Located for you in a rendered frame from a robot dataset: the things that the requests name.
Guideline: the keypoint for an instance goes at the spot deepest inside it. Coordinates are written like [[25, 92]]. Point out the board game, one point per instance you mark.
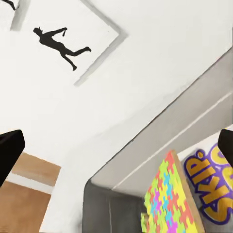
[[210, 178]]

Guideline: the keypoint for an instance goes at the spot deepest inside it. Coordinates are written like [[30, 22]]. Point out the desk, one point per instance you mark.
[[65, 209]]

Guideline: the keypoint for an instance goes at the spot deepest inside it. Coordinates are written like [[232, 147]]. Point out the sliding door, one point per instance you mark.
[[36, 169], [22, 209]]

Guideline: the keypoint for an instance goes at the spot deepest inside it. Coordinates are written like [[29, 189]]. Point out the toy box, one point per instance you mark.
[[114, 197]]

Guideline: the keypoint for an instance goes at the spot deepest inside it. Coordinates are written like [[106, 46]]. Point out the jigsaw puzzle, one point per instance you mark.
[[169, 201]]

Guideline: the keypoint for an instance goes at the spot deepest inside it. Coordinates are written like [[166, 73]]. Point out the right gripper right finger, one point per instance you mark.
[[225, 144]]

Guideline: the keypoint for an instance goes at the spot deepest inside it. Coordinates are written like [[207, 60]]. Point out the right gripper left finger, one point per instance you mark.
[[12, 144]]

